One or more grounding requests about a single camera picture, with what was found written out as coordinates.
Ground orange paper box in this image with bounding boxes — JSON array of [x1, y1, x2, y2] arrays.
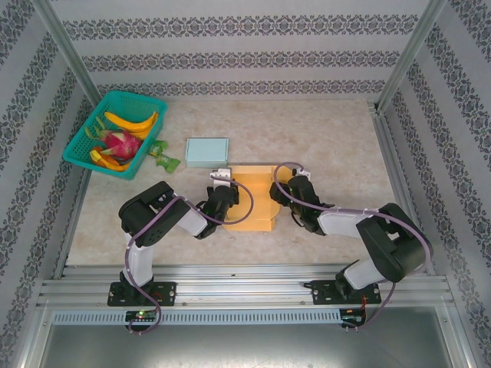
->
[[221, 163, 297, 233]]

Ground teal paper box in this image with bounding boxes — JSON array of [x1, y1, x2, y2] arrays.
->
[[185, 137, 230, 169]]

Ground green snack packet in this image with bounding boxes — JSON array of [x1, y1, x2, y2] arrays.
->
[[155, 153, 181, 176], [147, 140, 170, 156]]

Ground pink dragon fruit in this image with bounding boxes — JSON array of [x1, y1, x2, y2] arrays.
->
[[84, 117, 145, 160]]

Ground orange yellow toy fruit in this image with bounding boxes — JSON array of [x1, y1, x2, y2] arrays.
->
[[89, 147, 133, 173]]

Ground yellow banana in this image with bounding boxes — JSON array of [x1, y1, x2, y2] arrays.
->
[[104, 110, 160, 140]]

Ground small circuit board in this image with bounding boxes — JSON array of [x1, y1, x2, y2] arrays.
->
[[125, 310, 159, 323], [341, 308, 367, 324]]

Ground teal plastic basket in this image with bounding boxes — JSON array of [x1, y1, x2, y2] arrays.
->
[[62, 90, 169, 181]]

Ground aluminium mounting rail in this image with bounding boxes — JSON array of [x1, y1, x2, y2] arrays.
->
[[36, 264, 457, 307]]

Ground aluminium side rail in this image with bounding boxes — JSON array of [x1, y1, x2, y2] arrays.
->
[[53, 168, 93, 281], [367, 101, 437, 275]]

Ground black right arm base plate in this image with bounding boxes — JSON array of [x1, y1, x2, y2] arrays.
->
[[309, 279, 381, 306]]

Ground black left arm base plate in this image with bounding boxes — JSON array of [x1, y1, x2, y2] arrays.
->
[[107, 281, 177, 307]]

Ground slotted grey cable duct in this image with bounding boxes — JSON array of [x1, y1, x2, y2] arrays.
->
[[51, 309, 342, 326]]

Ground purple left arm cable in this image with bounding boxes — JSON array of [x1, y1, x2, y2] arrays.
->
[[126, 179, 255, 337]]

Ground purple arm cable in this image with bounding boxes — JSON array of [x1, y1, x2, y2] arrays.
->
[[272, 161, 434, 333], [126, 179, 255, 337]]

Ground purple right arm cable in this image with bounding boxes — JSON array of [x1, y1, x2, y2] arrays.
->
[[272, 161, 434, 333]]

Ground aluminium frame post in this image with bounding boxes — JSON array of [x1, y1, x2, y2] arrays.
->
[[30, 0, 103, 103], [377, 0, 448, 112]]

